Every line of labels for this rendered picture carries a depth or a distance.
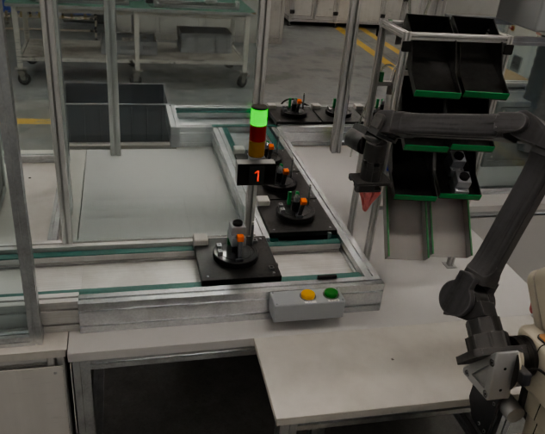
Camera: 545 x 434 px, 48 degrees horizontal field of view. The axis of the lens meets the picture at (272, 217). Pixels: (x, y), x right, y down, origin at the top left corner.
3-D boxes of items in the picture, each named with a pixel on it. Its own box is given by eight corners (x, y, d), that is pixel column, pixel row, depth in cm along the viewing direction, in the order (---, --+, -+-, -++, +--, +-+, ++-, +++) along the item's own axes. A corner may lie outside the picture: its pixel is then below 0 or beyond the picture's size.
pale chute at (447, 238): (467, 258, 195) (473, 255, 191) (427, 257, 194) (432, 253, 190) (461, 176, 203) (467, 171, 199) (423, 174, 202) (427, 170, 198)
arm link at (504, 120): (522, 135, 122) (547, 148, 129) (529, 108, 122) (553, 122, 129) (364, 128, 155) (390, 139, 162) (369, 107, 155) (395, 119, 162)
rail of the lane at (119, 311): (379, 310, 188) (385, 281, 183) (80, 333, 167) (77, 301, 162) (373, 300, 193) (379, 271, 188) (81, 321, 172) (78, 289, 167)
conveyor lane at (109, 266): (357, 299, 192) (362, 273, 187) (81, 319, 172) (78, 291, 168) (331, 251, 216) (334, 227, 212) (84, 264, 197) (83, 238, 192)
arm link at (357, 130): (384, 114, 152) (405, 124, 157) (356, 100, 160) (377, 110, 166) (362, 158, 155) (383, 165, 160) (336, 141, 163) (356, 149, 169)
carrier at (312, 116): (322, 125, 308) (325, 102, 302) (275, 125, 302) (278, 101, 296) (308, 109, 328) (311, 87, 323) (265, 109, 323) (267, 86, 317)
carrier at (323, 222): (336, 234, 209) (341, 202, 204) (269, 238, 204) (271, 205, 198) (316, 202, 230) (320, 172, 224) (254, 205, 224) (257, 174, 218)
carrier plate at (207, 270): (281, 281, 182) (281, 275, 181) (201, 286, 176) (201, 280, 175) (264, 240, 202) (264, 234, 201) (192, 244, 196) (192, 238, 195)
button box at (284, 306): (343, 317, 177) (346, 300, 174) (273, 323, 172) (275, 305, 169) (335, 303, 183) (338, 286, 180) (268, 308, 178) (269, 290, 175)
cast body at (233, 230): (245, 246, 183) (247, 226, 180) (232, 247, 182) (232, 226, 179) (239, 232, 191) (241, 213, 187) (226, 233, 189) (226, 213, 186)
